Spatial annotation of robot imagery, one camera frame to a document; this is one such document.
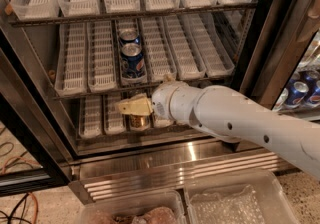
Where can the middle shelf can tray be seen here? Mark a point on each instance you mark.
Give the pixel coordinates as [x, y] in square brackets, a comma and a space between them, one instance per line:
[127, 24]

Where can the front brown soda can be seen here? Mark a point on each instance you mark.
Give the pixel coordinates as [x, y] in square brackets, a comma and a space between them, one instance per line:
[139, 122]

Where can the blue pepsi can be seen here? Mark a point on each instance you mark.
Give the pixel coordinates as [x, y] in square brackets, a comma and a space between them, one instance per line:
[132, 61]
[127, 36]

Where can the clear plastic bin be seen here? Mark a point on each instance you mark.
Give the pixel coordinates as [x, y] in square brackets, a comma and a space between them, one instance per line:
[241, 197]
[123, 208]

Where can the stainless steel fridge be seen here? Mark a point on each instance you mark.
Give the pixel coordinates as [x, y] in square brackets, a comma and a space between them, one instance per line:
[60, 79]

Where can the pepsi cans behind glass door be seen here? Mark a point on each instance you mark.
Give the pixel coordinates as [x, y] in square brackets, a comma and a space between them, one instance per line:
[302, 90]

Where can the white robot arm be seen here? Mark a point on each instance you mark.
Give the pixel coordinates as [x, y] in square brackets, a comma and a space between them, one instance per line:
[229, 115]

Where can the clear plastic bin left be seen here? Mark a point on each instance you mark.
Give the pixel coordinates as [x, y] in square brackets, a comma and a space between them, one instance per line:
[123, 208]

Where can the clear plastic bin right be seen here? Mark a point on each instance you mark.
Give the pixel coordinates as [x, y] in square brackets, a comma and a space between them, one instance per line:
[241, 197]

